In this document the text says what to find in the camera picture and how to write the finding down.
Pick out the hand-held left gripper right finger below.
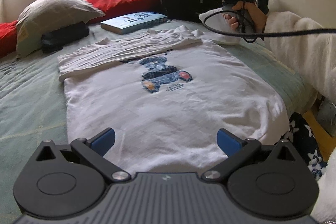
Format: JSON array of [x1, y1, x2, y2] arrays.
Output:
[[202, 128, 300, 183]]

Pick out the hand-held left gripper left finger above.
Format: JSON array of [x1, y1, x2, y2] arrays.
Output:
[[35, 127, 132, 183]]

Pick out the white sweatshirt with bear print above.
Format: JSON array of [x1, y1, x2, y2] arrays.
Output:
[[57, 7, 289, 174]]

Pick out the person's right forearm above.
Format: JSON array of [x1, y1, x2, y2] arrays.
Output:
[[263, 11, 336, 106]]

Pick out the person's right hand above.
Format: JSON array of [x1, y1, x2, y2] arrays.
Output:
[[223, 1, 267, 31]]

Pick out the dark star-print pants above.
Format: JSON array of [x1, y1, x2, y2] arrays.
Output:
[[281, 112, 328, 182]]

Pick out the light blue book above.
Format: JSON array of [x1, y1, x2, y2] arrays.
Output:
[[100, 12, 168, 35]]

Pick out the green plaid bed blanket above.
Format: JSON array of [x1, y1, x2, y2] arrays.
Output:
[[0, 18, 315, 219]]

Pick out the white fuzzy robe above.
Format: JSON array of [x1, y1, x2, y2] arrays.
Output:
[[312, 148, 336, 224]]

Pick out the dark folded cloth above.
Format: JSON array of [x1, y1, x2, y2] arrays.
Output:
[[41, 21, 90, 54]]

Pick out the grey pillow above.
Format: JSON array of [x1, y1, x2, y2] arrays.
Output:
[[16, 0, 105, 59]]

